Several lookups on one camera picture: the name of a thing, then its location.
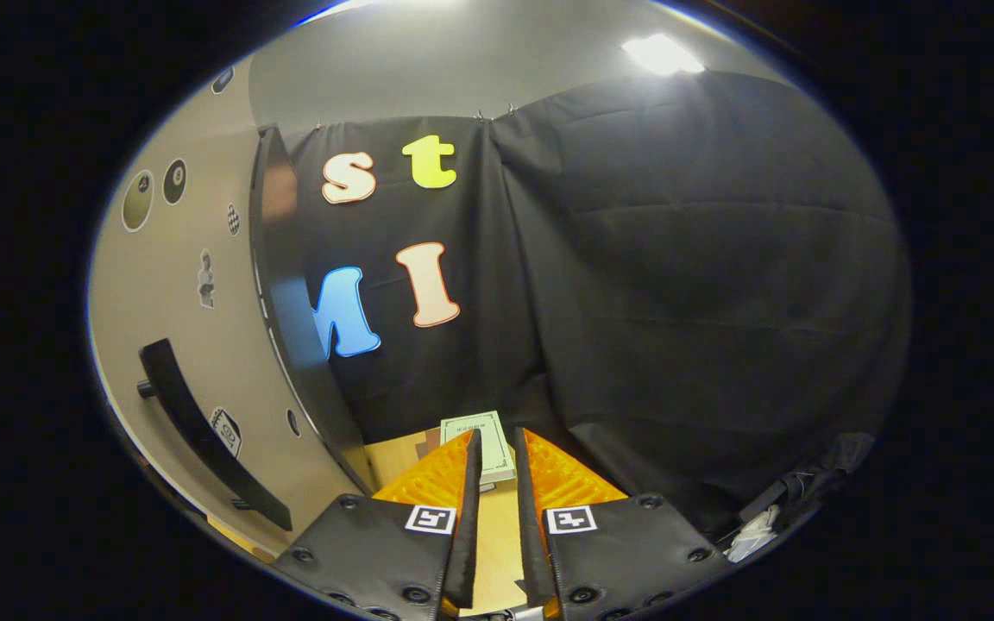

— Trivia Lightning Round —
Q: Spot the pale green book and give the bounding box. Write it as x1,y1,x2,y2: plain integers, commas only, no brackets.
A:
439,410,518,485

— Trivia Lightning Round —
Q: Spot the beige cabinet door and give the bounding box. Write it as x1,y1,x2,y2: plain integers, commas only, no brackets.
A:
86,56,379,563

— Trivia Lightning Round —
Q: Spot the white crumpled cloth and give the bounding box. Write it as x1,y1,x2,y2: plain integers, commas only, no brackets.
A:
725,505,780,563

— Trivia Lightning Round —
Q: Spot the black backdrop cloth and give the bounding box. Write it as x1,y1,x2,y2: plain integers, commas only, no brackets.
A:
277,69,913,541

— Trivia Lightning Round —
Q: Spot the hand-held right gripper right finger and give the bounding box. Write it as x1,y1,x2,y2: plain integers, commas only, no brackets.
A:
512,426,733,621

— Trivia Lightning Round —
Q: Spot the short ceiling light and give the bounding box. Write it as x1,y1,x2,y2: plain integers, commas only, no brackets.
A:
620,33,706,78

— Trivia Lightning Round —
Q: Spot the black door handle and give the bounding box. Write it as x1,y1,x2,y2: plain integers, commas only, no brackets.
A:
135,337,294,533

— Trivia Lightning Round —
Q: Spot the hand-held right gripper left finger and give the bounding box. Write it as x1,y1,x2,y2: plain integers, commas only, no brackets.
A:
275,429,484,621

